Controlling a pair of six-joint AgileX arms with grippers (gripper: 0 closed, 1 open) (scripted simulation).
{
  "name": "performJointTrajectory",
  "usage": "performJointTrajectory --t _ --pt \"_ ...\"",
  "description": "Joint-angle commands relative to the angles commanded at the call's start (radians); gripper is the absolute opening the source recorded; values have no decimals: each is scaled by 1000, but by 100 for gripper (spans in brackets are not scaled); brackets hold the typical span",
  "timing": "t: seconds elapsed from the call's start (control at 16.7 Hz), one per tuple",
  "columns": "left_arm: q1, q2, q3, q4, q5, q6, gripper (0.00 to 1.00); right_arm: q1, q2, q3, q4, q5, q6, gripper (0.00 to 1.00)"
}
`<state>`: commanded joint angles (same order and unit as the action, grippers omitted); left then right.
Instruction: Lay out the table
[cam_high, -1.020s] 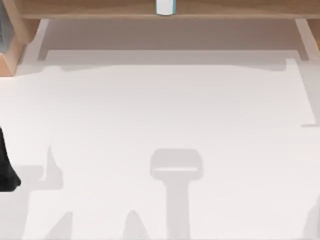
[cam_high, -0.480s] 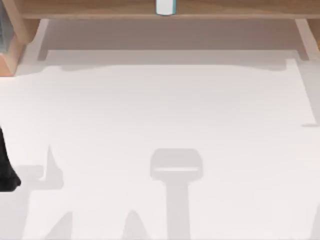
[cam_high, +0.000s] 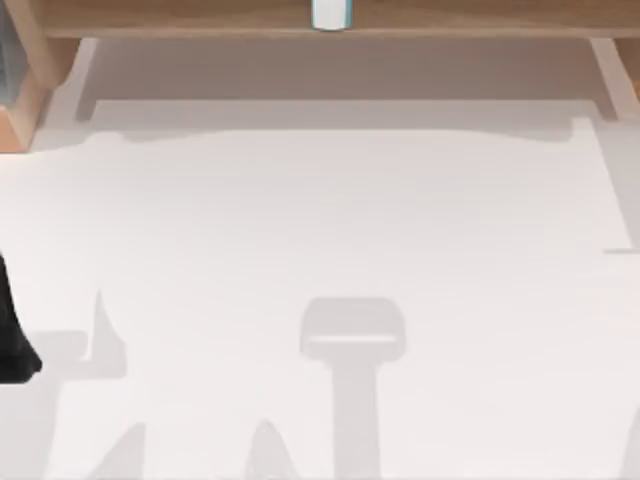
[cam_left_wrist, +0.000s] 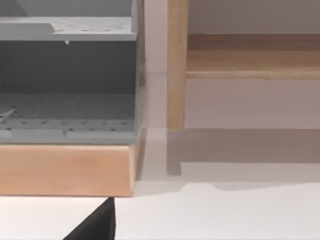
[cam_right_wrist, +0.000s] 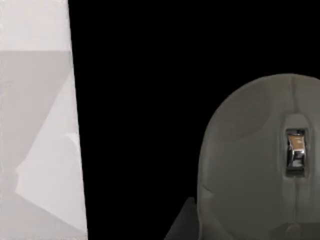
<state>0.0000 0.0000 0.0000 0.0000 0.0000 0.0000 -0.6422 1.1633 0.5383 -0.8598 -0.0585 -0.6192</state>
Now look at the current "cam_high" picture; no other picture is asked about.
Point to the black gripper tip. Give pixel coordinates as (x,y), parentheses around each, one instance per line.
(14,345)

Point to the white and teal cup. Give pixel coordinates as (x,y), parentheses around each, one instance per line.
(331,14)

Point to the wooden open shelf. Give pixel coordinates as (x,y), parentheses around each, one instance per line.
(200,17)

